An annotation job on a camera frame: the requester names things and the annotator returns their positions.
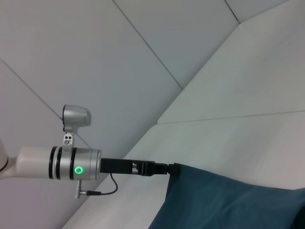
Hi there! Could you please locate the left gripper cable with plug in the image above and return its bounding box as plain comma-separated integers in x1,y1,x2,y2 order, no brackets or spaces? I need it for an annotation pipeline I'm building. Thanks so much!
73,173,119,198

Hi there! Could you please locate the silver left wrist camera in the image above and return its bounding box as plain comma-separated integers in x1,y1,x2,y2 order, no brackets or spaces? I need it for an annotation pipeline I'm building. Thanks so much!
61,104,92,153

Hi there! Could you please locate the teal t-shirt with pink lettering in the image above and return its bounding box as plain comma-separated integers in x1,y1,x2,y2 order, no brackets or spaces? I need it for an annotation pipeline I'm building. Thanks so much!
147,163,305,229

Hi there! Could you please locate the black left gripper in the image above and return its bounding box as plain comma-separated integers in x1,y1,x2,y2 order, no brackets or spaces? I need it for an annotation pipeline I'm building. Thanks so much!
100,157,182,177

